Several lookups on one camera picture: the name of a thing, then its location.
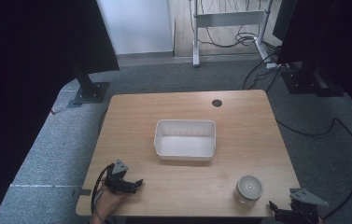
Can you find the white metal desk frame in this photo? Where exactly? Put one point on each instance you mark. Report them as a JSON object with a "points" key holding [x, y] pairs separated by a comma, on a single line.
{"points": [[226, 19]]}

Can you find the black stand with base plate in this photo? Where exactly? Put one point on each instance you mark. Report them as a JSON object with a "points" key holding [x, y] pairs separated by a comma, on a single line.
{"points": [[88, 87]]}

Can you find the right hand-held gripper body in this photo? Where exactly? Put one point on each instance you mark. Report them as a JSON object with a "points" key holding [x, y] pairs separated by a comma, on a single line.
{"points": [[304, 205]]}

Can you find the black stand base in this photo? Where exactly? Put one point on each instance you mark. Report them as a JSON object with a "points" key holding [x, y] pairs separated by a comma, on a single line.
{"points": [[307, 82]]}

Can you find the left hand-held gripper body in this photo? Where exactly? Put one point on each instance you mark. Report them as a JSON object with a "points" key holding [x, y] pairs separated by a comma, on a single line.
{"points": [[116, 181]]}

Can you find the person's left hand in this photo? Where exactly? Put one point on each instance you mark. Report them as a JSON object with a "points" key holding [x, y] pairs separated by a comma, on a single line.
{"points": [[109, 202]]}

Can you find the white power strip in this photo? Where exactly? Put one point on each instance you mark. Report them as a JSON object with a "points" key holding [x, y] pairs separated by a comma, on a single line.
{"points": [[274, 65]]}

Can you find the black curtain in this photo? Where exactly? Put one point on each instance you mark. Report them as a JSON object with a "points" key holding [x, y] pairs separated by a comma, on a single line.
{"points": [[24, 77]]}

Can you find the white plastic bin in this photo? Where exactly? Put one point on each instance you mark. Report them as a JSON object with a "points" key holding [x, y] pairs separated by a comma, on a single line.
{"points": [[184, 146]]}

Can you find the dark monitor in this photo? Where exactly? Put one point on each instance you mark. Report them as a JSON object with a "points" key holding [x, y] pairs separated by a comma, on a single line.
{"points": [[284, 18]]}

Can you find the person's right hand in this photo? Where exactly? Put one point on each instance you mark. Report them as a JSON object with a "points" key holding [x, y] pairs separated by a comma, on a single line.
{"points": [[320, 221]]}

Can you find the grey table edge bracket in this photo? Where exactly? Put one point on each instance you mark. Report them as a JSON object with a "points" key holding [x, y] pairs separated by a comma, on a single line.
{"points": [[82, 192]]}

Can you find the black table grommet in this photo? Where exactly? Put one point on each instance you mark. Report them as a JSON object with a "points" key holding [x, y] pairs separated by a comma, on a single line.
{"points": [[217, 103]]}

